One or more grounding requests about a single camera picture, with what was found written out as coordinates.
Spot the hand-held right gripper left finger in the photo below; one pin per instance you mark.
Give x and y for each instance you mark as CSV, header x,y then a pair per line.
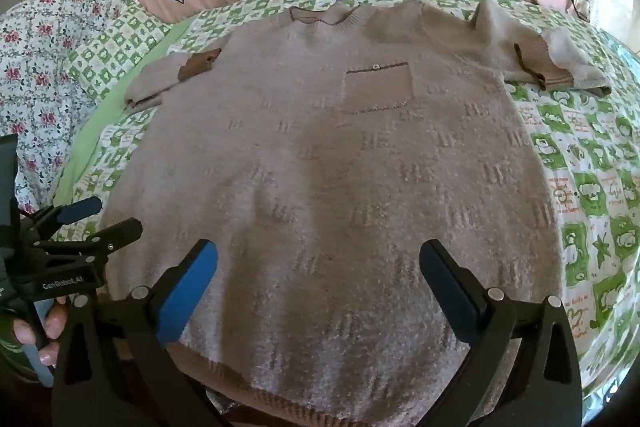
x,y
189,294

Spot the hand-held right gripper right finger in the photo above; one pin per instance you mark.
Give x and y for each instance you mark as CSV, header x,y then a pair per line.
x,y
452,294

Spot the beige knit sweater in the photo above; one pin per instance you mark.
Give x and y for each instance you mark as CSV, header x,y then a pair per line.
x,y
330,187

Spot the white floral bed sheet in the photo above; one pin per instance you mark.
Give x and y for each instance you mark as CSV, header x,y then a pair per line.
x,y
55,57

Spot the green checked blanket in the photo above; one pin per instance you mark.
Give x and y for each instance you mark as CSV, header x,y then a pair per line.
x,y
585,147

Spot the person's left hand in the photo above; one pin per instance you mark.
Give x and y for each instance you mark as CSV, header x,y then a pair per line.
x,y
55,324

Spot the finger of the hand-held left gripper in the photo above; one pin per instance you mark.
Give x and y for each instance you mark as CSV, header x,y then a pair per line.
x,y
79,208
115,234

